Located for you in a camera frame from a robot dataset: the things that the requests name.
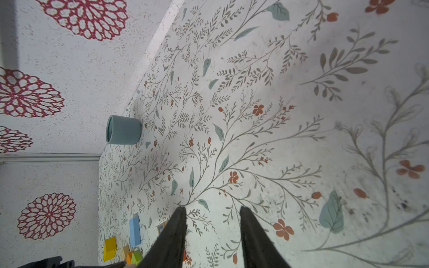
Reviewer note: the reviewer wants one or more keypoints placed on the small natural wood cube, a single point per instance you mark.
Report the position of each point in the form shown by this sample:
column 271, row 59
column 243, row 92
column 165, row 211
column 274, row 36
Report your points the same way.
column 125, row 251

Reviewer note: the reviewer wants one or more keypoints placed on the green rectangular block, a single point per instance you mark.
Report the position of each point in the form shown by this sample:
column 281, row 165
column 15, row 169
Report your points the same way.
column 136, row 257

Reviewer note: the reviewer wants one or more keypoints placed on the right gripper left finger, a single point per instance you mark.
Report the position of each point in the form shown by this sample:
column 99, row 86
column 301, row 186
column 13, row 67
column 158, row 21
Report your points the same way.
column 168, row 249

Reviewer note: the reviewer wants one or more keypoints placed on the blue rectangular block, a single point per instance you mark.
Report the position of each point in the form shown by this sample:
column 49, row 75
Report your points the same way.
column 135, row 236

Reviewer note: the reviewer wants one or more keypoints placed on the yellow triangular block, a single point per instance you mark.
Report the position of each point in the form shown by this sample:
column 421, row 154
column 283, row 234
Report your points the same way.
column 110, row 249

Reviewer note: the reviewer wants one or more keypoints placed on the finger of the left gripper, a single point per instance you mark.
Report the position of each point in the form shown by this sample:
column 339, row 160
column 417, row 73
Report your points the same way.
column 54, row 262

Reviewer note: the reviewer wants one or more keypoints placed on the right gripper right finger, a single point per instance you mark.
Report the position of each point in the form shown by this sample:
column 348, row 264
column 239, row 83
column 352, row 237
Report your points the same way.
column 258, row 250

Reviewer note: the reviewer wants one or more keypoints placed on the wood letter F cube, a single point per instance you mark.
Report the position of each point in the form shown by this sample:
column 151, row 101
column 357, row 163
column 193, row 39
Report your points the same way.
column 161, row 226

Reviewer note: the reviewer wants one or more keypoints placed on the teal cup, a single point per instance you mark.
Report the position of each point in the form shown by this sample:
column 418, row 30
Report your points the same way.
column 123, row 130

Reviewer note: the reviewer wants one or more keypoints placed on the orange rectangular block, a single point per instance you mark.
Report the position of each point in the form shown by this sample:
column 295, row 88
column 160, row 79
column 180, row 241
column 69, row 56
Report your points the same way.
column 129, row 257

